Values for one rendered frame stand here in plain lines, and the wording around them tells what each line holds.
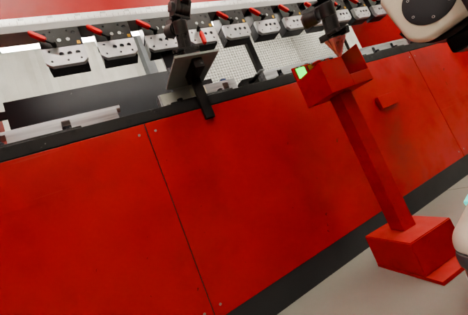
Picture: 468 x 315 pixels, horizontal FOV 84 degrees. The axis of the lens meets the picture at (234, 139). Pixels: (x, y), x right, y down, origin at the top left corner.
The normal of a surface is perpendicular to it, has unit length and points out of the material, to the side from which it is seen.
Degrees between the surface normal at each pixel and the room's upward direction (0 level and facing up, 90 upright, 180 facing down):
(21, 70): 90
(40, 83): 90
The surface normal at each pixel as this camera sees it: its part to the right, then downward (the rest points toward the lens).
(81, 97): 0.35, -0.26
